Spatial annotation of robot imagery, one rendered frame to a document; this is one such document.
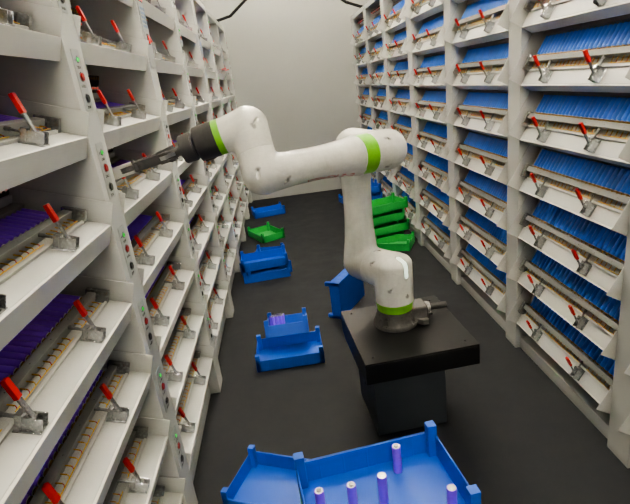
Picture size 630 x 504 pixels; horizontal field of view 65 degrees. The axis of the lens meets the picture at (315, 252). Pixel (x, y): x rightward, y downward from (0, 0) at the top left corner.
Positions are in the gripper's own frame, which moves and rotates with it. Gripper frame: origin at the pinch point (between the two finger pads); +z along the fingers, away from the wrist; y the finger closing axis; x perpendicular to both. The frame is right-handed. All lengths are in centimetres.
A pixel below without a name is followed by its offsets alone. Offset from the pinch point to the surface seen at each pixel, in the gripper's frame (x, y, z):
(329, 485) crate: -68, -55, -29
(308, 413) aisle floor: -107, 22, -18
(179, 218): -25, 44, 3
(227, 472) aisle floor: -101, -2, 11
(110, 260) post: -16.0, -25.4, 3.0
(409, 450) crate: -70, -50, -47
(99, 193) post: -1.3, -25.4, -1.5
